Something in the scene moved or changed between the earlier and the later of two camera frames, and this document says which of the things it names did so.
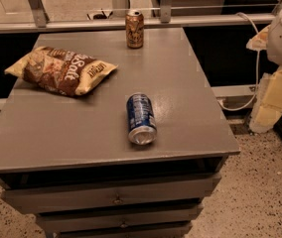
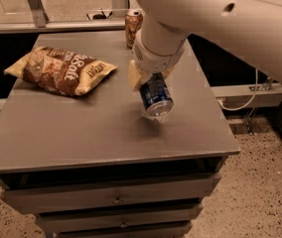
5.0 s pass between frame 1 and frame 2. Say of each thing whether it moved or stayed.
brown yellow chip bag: stayed
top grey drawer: stayed
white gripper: moved
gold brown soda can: stayed
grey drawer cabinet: stayed
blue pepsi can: moved
